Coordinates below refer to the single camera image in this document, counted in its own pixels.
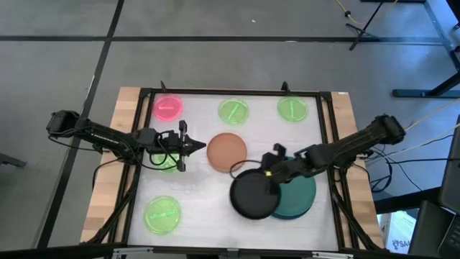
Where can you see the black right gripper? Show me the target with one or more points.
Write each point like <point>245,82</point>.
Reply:
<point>275,163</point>

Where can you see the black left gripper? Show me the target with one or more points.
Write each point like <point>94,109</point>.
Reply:
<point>170,142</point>

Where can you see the black plastic plate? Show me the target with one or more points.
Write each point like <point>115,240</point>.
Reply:
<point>251,198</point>

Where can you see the orange plastic plate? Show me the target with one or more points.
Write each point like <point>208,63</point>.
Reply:
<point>226,153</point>

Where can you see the green translucent plastic plate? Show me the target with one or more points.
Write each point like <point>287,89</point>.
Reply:
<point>293,109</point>
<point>166,162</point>
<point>162,215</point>
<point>233,111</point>

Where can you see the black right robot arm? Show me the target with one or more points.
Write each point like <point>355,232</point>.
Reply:
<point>345,145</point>

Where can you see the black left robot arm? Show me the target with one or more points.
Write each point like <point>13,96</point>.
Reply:
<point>104,136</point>

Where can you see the teal plastic plate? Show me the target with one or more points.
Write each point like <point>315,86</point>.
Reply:
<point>298,198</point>

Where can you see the pink translucent plastic plate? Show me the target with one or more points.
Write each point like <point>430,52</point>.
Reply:
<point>167,107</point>

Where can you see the white table mat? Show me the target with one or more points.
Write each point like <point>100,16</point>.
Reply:
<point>215,208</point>

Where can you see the white printed box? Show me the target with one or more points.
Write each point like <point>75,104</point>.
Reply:
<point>397,232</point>

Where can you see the dark grey equipment case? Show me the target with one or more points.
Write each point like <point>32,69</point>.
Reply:
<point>436,230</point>

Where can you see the black tripod stand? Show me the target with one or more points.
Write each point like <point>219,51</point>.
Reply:
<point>361,30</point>

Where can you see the dark grey furniture foot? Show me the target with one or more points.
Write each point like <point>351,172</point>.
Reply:
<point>12,160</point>

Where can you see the black frame bracket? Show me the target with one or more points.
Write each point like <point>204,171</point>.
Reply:
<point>285,86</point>
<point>163,86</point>

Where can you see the black aluminium table frame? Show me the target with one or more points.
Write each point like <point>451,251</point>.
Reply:
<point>233,91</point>

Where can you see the black desk leg frame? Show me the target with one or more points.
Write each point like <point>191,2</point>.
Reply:
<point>443,43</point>

